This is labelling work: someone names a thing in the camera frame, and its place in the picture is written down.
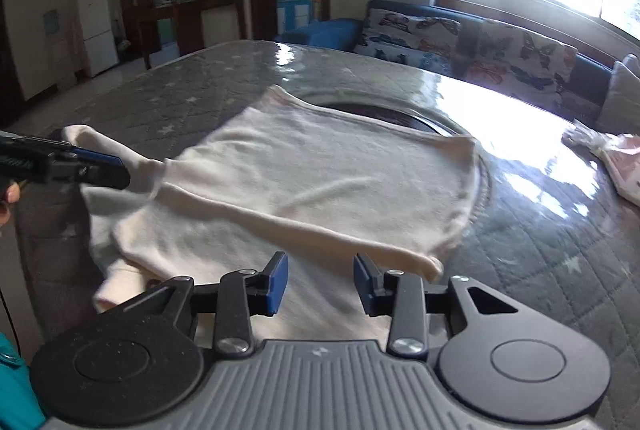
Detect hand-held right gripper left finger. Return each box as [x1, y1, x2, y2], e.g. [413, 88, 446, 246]
[117, 251, 290, 357]

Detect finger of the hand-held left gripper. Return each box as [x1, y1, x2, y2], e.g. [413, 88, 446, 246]
[30, 135, 124, 167]
[47, 154, 132, 190]

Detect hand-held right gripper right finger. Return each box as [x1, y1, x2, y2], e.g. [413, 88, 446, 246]
[352, 253, 521, 357]

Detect cream long-sleeved garment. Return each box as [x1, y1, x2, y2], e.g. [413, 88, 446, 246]
[61, 84, 483, 346]

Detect person's left hand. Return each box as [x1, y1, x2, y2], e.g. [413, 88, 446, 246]
[0, 180, 23, 227]

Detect white refrigerator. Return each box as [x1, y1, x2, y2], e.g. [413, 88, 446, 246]
[75, 0, 120, 78]

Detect round black induction cooktop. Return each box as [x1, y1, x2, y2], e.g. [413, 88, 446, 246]
[302, 93, 463, 138]

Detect blue cabinet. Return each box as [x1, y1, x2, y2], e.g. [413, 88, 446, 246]
[276, 0, 321, 28]

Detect small butterfly print cushion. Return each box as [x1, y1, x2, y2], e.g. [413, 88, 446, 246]
[357, 8, 461, 76]

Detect blue sofa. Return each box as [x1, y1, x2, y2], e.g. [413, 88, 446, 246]
[277, 0, 616, 121]

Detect large butterfly print cushion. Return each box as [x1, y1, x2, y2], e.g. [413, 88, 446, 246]
[462, 18, 578, 108]

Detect pink and white plastic bag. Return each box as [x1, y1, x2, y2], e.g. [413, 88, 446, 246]
[592, 133, 640, 206]

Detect grey pillow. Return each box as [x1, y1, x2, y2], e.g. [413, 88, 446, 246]
[597, 55, 640, 136]

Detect black cable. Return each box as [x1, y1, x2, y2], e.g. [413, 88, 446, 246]
[0, 290, 22, 356]

